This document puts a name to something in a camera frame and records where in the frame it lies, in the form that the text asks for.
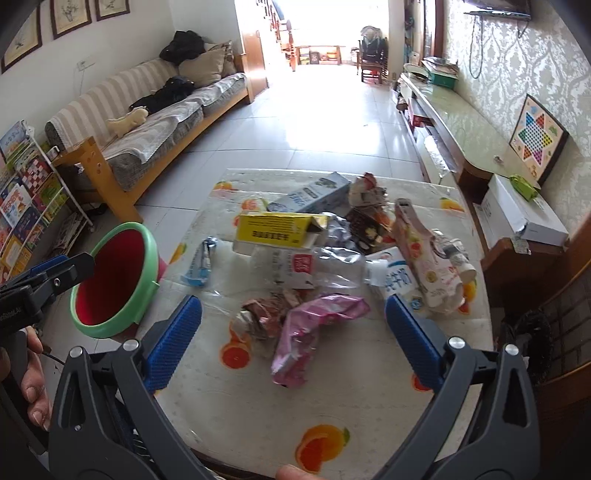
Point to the red bin with green rim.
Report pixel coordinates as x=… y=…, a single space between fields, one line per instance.
x=111 y=303

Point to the wall mounted television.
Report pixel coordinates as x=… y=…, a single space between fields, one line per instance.
x=512 y=9

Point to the fruit print tablecloth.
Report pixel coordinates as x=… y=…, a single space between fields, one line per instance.
x=359 y=400

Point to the person's left hand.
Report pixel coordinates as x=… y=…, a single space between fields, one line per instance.
x=33 y=385

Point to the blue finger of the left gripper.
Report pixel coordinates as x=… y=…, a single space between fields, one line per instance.
x=64 y=277
x=44 y=266

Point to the small blue wrapper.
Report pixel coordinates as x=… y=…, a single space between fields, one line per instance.
x=199 y=269

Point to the red paper bag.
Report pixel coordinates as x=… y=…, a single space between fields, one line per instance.
x=366 y=192

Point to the white milk carton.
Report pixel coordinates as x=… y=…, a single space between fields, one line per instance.
x=389 y=274

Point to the cream plush toy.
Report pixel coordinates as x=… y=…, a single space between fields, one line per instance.
x=125 y=124

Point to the framed picture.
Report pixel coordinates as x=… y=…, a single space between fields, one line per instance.
x=106 y=9
x=68 y=16
x=27 y=40

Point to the crushed clear plastic bottle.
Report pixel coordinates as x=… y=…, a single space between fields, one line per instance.
x=321 y=267

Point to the paper cups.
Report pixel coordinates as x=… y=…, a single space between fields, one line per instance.
x=453 y=250

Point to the silver foil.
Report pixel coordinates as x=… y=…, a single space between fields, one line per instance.
x=338 y=233

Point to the green packet on box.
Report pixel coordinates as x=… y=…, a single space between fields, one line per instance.
x=523 y=187

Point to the black clothes on sofa seat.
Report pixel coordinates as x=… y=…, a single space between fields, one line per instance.
x=175 y=89

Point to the white cardboard box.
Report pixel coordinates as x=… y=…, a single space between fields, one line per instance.
x=505 y=213

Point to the grey toothpaste box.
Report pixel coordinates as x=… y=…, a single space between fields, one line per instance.
x=319 y=196

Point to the wooden chair with clothes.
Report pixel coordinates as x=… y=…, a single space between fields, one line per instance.
x=372 y=57

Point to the person's right hand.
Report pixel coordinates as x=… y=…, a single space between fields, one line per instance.
x=291 y=472

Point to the green box on cabinet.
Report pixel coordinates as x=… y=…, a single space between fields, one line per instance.
x=442 y=79

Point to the brown wrapper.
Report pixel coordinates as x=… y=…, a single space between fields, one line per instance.
x=259 y=322

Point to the pink tall drink carton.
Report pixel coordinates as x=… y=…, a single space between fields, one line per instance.
x=438 y=280

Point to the long tv cabinet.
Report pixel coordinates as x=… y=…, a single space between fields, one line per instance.
x=477 y=149

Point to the beige pillow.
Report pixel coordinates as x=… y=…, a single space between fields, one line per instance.
x=204 y=70

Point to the chinese checkers board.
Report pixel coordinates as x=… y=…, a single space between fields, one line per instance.
x=538 y=139

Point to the wooden sofa with striped cover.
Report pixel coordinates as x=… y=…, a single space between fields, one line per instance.
x=100 y=166

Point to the yellow cardboard box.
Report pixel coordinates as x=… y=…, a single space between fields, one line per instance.
x=294 y=231

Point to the black clothes on sofa back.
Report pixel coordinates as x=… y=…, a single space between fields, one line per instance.
x=185 y=45

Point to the white book rack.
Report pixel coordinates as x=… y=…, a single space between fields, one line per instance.
x=40 y=219

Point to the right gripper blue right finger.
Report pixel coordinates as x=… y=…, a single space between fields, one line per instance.
x=449 y=367

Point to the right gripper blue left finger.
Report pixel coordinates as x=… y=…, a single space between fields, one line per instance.
x=142 y=367

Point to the pink foil snack bag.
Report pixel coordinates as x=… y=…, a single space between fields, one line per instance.
x=301 y=332

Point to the dark brown box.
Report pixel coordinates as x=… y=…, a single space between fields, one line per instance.
x=369 y=235

